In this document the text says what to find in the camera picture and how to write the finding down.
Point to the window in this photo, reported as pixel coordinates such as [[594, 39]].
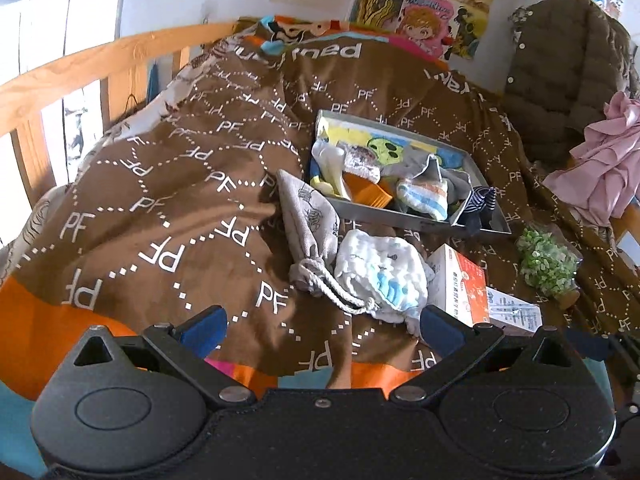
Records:
[[50, 15]]

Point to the wooden bed rail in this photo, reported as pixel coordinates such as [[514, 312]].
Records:
[[75, 65]]

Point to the grey tray with painted bottom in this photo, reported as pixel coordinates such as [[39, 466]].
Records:
[[390, 215]]

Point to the pink garment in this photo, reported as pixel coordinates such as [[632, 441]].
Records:
[[605, 160]]

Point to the pink figure wall poster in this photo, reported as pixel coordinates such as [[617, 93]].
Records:
[[425, 25]]

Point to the striped towel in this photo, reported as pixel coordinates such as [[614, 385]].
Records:
[[422, 197]]

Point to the navy striped cloth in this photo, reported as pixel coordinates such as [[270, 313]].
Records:
[[477, 202]]

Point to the blue hanging cloth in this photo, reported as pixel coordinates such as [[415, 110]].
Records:
[[155, 82]]

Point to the white and orange box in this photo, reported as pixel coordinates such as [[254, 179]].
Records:
[[460, 280]]

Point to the white and blue cloth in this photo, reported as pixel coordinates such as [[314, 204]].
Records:
[[365, 260]]

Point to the bag of green pieces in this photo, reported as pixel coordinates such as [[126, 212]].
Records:
[[545, 260]]

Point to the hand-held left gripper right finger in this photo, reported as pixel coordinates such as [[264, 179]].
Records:
[[442, 332]]

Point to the white and yellow cloth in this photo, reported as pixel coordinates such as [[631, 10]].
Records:
[[330, 165]]

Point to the grey cloth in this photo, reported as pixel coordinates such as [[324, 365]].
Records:
[[450, 180]]

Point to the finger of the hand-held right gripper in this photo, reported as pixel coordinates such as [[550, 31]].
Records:
[[590, 347]]

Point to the clear plastic packet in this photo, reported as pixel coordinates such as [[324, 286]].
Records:
[[360, 160]]

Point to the orange plastic cup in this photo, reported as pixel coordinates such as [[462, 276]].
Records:
[[365, 190]]

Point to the white printed carton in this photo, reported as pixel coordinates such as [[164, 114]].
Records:
[[515, 310]]

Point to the wooden board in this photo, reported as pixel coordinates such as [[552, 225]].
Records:
[[622, 222]]

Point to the brown printed blanket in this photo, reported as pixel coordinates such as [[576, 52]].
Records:
[[175, 185]]

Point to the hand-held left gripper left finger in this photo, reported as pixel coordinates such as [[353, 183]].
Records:
[[205, 332]]

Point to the olive padded jacket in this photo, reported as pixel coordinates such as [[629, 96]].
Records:
[[555, 75]]

